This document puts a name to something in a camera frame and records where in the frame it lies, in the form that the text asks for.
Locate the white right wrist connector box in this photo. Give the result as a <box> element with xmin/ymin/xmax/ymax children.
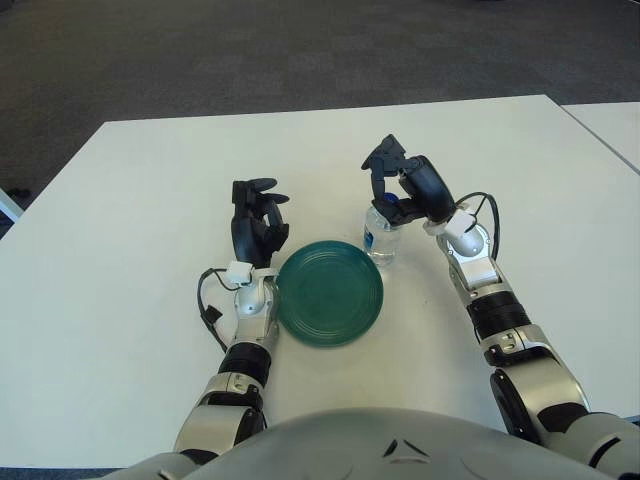
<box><xmin>424</xmin><ymin>209</ymin><xmax>479</xmax><ymax>239</ymax></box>

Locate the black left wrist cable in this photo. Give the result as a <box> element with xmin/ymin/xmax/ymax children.
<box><xmin>196</xmin><ymin>268</ymin><xmax>236</xmax><ymax>354</ymax></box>

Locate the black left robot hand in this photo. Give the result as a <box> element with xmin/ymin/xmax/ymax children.
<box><xmin>229</xmin><ymin>177</ymin><xmax>291</xmax><ymax>269</ymax></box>

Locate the green round plate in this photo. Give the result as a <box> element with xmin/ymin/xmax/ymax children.
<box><xmin>274</xmin><ymin>240</ymin><xmax>385</xmax><ymax>349</ymax></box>

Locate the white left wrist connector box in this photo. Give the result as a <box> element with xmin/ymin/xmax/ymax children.
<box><xmin>224</xmin><ymin>262</ymin><xmax>254</xmax><ymax>287</ymax></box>

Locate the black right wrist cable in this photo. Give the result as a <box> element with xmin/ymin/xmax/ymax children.
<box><xmin>462</xmin><ymin>191</ymin><xmax>501</xmax><ymax>261</ymax></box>

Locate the clear bottle with blue cap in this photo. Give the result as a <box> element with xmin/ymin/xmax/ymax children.
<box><xmin>363</xmin><ymin>192</ymin><xmax>404</xmax><ymax>269</ymax></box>

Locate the white furniture edge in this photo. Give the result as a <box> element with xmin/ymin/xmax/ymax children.
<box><xmin>0</xmin><ymin>189</ymin><xmax>24</xmax><ymax>241</ymax></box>

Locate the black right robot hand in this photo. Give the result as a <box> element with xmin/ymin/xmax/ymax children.
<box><xmin>360</xmin><ymin>133</ymin><xmax>457</xmax><ymax>229</ymax></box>

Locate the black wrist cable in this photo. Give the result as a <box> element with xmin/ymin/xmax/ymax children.
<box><xmin>462</xmin><ymin>191</ymin><xmax>501</xmax><ymax>261</ymax></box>
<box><xmin>196</xmin><ymin>268</ymin><xmax>236</xmax><ymax>354</ymax></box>

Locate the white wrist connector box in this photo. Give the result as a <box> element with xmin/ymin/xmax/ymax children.
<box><xmin>424</xmin><ymin>209</ymin><xmax>479</xmax><ymax>239</ymax></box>
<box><xmin>224</xmin><ymin>262</ymin><xmax>254</xmax><ymax>287</ymax></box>

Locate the grey robot torso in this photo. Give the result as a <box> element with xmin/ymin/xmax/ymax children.
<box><xmin>102</xmin><ymin>407</ymin><xmax>621</xmax><ymax>480</ymax></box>

